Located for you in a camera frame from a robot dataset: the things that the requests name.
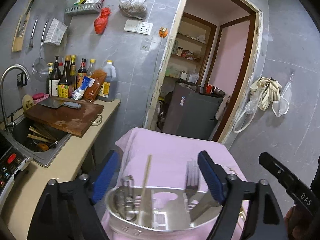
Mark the orange snack bag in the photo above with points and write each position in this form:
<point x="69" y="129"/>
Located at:
<point x="96" y="82"/>

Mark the cleaver knife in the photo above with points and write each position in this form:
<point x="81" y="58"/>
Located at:
<point x="55" y="104"/>

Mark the silver peeler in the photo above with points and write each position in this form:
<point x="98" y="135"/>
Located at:
<point x="126" y="197"/>

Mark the chrome faucet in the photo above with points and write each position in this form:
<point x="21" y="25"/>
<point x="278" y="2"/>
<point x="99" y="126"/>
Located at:
<point x="10" y="94"/>

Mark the dark soy sauce bottle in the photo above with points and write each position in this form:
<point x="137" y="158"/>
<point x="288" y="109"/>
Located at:
<point x="64" y="87"/>

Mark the white wall socket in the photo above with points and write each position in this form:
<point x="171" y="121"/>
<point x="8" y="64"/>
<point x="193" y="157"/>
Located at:
<point x="140" y="27"/>

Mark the wooden knife holder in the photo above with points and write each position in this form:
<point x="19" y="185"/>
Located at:
<point x="21" y="28"/>

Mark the silver fork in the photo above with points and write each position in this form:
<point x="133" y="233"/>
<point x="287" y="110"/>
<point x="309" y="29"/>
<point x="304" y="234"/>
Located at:
<point x="192" y="180"/>

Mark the wooden chopstick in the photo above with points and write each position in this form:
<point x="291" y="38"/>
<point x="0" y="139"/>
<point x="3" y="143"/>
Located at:
<point x="145" y="187"/>

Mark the hanging mesh bag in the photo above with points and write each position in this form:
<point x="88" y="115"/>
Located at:
<point x="281" y="106"/>

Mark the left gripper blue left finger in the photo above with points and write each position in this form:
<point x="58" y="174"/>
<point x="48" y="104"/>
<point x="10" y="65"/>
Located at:
<point x="100" y="178"/>

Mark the hanging rubber gloves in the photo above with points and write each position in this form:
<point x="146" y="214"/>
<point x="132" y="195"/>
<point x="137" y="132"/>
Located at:
<point x="268" y="90"/>

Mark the hanging bag of dried goods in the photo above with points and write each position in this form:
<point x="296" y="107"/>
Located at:
<point x="134" y="8"/>

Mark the wooden cutting board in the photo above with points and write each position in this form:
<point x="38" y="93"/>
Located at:
<point x="73" y="121"/>

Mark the grey mini fridge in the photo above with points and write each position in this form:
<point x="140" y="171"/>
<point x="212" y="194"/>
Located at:
<point x="191" y="114"/>

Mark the red plastic bag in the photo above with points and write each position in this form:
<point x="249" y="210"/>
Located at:
<point x="101" y="22"/>

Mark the person's right hand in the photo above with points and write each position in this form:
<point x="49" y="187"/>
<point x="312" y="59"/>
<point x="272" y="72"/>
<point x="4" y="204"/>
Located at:
<point x="300" y="224"/>

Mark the pink floral tablecloth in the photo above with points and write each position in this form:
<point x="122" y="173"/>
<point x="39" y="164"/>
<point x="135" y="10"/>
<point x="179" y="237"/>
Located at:
<point x="170" y="155"/>

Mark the orange wall hook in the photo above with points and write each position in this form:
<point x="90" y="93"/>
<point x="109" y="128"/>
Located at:
<point x="163" y="32"/>

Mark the induction cooker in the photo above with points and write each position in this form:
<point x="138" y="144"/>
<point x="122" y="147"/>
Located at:
<point x="13" y="164"/>

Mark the grey wall shelf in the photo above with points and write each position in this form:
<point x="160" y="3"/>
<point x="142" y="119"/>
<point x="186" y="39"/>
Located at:
<point x="82" y="9"/>

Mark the hanging wire strainer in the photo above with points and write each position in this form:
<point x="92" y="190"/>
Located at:
<point x="40" y="67"/>

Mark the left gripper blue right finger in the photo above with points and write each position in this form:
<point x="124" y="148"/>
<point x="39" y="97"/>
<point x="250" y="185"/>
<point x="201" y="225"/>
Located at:
<point x="215" y="177"/>

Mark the large oil jug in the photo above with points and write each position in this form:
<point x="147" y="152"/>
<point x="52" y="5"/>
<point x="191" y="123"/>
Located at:
<point x="107" y="91"/>

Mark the white plastic utensil caddy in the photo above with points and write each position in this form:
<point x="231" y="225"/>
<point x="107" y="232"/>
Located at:
<point x="165" y="215"/>

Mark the white box on wall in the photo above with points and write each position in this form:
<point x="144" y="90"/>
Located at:
<point x="55" y="33"/>

